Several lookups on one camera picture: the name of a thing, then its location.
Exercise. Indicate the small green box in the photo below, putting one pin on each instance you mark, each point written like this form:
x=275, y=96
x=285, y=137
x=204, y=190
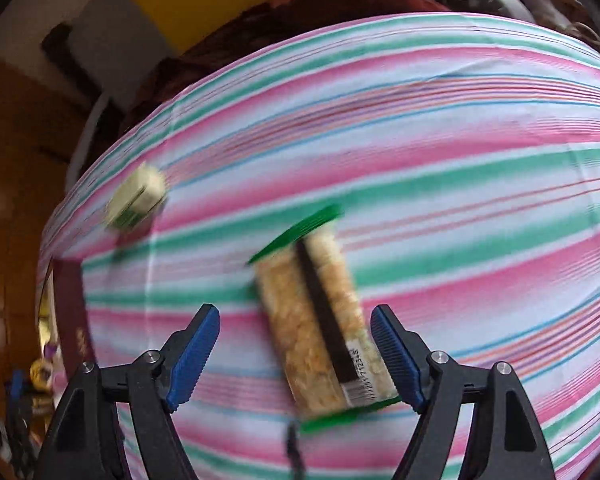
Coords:
x=135, y=195

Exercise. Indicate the cracker packet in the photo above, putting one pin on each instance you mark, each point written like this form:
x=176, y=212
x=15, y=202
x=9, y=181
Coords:
x=305, y=320

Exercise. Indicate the dark red blanket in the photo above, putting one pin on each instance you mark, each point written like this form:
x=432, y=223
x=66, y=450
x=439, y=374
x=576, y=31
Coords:
x=290, y=5

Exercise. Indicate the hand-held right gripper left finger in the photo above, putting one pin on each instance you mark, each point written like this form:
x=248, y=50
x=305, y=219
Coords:
x=195, y=360

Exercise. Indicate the red and yellow storage box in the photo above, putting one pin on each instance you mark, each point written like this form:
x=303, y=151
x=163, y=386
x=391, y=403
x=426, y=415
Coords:
x=72, y=310

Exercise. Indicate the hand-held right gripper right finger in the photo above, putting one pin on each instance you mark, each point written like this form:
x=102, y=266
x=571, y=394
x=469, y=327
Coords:
x=395, y=360

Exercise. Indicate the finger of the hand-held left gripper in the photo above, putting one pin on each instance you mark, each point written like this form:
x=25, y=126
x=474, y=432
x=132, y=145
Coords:
x=16, y=390

